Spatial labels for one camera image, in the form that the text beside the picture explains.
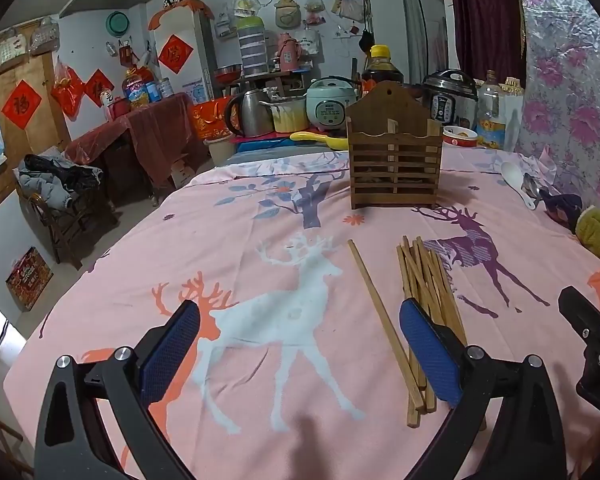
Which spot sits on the red and white bowl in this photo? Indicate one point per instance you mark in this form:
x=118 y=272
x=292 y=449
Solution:
x=460 y=139

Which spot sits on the red diamond paper decoration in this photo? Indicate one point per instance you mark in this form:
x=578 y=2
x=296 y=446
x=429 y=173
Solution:
x=21 y=105
x=99 y=87
x=176 y=54

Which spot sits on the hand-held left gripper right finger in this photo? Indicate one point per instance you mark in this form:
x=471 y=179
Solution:
x=430 y=355

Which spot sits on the wooden chair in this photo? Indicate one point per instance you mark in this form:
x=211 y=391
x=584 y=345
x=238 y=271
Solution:
x=70 y=230

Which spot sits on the metal spoon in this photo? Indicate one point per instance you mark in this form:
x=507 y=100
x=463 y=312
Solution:
x=532 y=185

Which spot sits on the single wooden chopstick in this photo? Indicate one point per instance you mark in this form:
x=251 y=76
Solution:
x=379 y=310

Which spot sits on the orange cloth cover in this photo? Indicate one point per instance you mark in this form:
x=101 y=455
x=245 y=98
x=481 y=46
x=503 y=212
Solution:
x=195 y=9

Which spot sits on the gold patterned box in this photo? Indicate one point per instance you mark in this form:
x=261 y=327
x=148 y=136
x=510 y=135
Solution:
x=514 y=86

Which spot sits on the red plastic bag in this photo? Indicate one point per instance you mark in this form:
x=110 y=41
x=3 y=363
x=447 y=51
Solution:
x=67 y=87

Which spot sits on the floral plastic sheet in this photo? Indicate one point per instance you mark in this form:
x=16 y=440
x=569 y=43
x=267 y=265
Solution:
x=570 y=85

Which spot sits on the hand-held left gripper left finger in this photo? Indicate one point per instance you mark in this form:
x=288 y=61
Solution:
x=172 y=350

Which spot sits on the dark red curtain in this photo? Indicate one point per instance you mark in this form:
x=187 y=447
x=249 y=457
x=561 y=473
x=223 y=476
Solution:
x=485 y=20

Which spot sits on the yellow cooking pot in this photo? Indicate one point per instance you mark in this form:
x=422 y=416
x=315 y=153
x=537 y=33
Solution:
x=287 y=117

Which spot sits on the pale green rice cooker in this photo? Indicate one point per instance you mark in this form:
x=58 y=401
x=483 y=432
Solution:
x=330 y=105

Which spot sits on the stacked grey food container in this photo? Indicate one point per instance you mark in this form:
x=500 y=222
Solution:
x=252 y=50

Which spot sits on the red gift bag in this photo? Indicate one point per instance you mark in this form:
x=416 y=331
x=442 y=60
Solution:
x=207 y=120

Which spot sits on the red printed box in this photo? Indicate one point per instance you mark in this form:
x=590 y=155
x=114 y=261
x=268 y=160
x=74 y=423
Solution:
x=29 y=277

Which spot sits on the purple cloth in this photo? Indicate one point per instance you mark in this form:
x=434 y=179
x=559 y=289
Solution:
x=562 y=207

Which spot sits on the beige bear-shaped jar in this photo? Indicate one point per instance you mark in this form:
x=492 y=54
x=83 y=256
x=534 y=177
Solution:
x=286 y=10

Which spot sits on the white rice spoon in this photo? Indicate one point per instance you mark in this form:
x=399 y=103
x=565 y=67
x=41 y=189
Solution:
x=512 y=172

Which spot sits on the pink thermos jug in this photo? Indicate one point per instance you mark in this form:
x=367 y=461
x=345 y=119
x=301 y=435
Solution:
x=287 y=52

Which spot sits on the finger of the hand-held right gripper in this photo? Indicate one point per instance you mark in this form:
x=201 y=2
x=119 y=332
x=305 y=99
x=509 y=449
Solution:
x=580 y=310

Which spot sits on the wooden door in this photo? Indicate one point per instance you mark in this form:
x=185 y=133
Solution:
x=30 y=160

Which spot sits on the clear plastic oil bottle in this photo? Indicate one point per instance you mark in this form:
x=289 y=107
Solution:
x=490 y=125

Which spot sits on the side table with red cloth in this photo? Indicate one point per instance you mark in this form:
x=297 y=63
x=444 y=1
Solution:
x=145 y=130

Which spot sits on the black pressure cooker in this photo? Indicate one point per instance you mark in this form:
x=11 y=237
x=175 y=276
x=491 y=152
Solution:
x=450 y=100

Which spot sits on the pile of dark clothes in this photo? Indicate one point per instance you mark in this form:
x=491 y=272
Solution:
x=55 y=177

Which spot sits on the blue tray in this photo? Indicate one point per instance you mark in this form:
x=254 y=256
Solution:
x=260 y=146

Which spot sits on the yellow plastic ladle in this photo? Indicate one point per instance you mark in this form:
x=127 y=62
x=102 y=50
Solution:
x=320 y=139

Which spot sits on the white bucket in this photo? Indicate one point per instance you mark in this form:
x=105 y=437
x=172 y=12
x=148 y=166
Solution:
x=220 y=150

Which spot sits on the dark yellow-capped sauce bottle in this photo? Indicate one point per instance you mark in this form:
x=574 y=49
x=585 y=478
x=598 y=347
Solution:
x=382 y=72

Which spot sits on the stainless steel kettle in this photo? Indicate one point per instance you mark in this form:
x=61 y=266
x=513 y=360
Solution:
x=252 y=110

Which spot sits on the pink deer print tablecloth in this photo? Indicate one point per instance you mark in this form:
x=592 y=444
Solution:
x=205 y=240

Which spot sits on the pile of wooden chopsticks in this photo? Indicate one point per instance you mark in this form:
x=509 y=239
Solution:
x=425 y=280

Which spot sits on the white refrigerator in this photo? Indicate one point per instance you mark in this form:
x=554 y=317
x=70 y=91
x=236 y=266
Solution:
x=180 y=22

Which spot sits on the green plastic basin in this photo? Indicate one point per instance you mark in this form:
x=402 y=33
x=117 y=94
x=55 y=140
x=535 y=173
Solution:
x=117 y=22

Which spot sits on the wooden slatted utensil holder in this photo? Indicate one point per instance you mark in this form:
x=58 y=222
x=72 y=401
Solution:
x=375 y=110

